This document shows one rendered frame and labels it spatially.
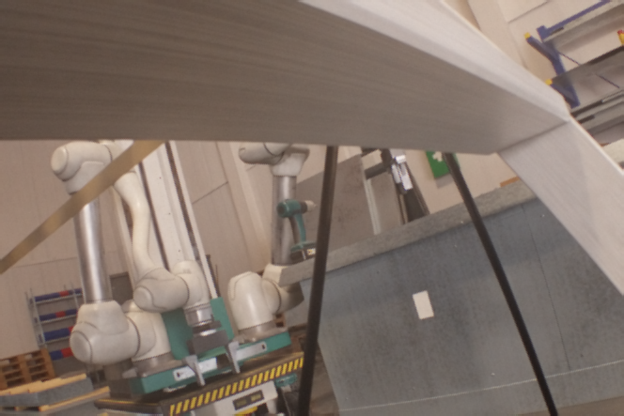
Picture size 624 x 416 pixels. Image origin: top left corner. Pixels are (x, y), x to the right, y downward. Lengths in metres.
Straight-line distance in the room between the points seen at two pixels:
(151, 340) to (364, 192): 3.21
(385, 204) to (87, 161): 3.29
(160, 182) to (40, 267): 10.27
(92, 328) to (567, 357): 1.43
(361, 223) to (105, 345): 3.35
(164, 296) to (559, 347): 1.13
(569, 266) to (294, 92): 1.34
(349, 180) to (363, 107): 4.68
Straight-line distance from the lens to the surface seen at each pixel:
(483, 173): 6.63
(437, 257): 1.59
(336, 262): 1.70
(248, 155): 2.07
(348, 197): 4.86
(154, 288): 1.56
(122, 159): 0.75
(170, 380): 1.92
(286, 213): 1.89
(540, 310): 1.52
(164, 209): 2.30
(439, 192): 6.90
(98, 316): 1.76
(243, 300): 2.11
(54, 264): 12.60
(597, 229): 0.43
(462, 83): 0.22
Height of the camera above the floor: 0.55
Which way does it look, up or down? 8 degrees up
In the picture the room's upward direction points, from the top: 17 degrees counter-clockwise
